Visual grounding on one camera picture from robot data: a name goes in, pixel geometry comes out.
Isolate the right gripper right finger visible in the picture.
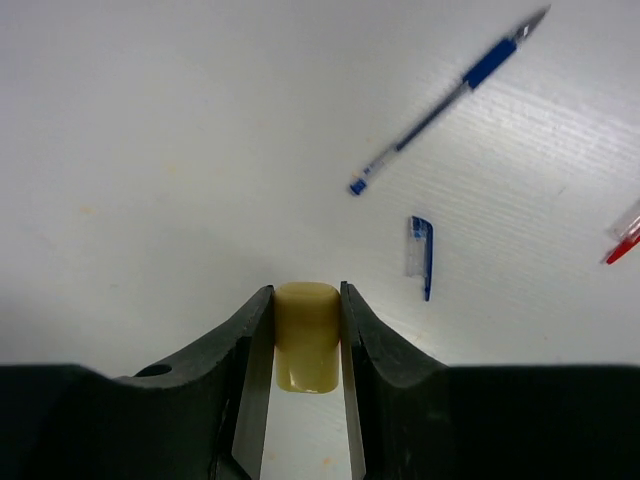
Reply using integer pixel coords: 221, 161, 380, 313
340, 283, 639, 479

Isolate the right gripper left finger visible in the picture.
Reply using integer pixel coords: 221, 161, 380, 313
1, 286, 274, 479

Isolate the yellow binder clip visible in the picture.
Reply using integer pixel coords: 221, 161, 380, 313
274, 282, 340, 394

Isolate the blue pen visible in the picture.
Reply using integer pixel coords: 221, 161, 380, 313
348, 5, 551, 196

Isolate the red clip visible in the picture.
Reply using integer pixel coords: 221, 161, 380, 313
602, 200, 639, 265

